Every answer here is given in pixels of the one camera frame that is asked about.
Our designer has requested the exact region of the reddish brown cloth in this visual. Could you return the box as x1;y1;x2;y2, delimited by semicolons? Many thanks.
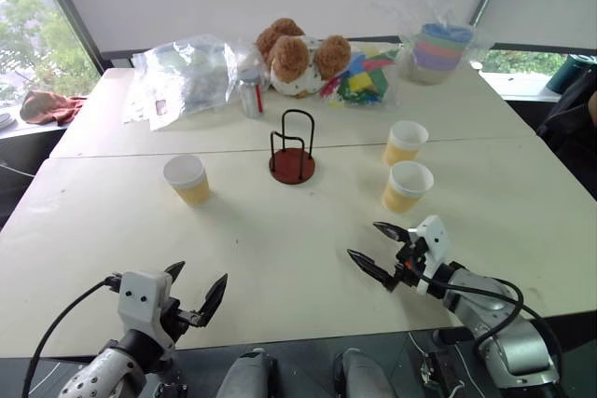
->
19;89;89;128

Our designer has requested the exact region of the brown and white teddy bear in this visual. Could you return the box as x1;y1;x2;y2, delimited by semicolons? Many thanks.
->
255;17;353;100

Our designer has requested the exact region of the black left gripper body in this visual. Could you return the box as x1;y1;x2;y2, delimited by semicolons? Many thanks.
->
160;297;204;350

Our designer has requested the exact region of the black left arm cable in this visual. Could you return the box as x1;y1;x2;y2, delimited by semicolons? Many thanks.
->
21;271;124;398

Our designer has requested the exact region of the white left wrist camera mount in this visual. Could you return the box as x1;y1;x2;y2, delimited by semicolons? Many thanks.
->
117;270;174;353

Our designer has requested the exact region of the silver metal can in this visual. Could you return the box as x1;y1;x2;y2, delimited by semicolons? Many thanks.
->
238;68;266;118

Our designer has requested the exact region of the thin white cable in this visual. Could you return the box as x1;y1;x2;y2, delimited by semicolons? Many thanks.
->
409;331;467;398
0;160;37;179

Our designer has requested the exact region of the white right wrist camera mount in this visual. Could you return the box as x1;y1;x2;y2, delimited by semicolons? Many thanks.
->
407;214;452;297

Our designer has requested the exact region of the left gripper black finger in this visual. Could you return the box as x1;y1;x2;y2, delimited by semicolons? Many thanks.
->
163;260;187;286
197;272;229;327

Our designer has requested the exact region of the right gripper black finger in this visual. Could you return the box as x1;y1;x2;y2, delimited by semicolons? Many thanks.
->
372;221;412;245
345;248;402;293

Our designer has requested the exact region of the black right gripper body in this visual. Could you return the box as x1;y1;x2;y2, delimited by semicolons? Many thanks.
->
394;236;433;290

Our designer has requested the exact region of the stack of pastel bowls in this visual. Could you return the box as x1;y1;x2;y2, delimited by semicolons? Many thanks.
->
411;21;475;88

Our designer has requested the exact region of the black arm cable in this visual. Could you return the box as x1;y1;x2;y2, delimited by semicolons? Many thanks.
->
419;275;568;374
21;271;124;398

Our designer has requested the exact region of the red wire cup holder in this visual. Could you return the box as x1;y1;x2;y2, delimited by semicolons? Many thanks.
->
268;108;317;186

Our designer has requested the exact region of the black bag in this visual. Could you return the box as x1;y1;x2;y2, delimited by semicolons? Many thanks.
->
535;64;597;176

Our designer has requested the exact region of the grey rounded shape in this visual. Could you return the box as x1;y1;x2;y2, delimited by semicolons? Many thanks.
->
215;348;282;398
332;348;398;398

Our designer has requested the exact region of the teal cylindrical container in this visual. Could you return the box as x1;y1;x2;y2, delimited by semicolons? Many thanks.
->
546;53;597;95

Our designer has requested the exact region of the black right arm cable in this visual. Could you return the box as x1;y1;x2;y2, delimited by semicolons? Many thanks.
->
419;275;568;374

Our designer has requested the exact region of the bag of colourful blocks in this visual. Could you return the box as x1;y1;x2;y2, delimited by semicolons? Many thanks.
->
318;45;403;108

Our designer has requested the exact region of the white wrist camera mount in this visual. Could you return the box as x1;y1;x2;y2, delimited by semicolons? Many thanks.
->
407;214;452;297
117;270;174;353

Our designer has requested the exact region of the yellow and white paper cup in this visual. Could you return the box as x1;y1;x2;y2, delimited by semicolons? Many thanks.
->
162;154;212;207
381;159;436;214
382;119;430;168

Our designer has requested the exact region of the large clear plastic bag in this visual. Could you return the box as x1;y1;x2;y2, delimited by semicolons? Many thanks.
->
122;34;270;132

